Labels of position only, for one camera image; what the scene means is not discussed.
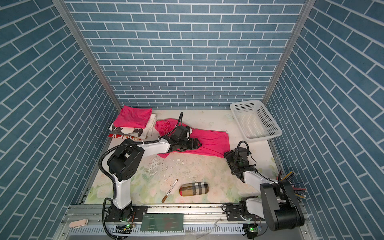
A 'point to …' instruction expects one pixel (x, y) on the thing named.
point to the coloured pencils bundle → (286, 176)
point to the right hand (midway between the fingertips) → (224, 153)
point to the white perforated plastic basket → (254, 121)
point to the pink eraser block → (77, 224)
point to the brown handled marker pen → (171, 188)
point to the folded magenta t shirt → (133, 116)
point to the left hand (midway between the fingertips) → (198, 145)
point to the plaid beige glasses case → (194, 189)
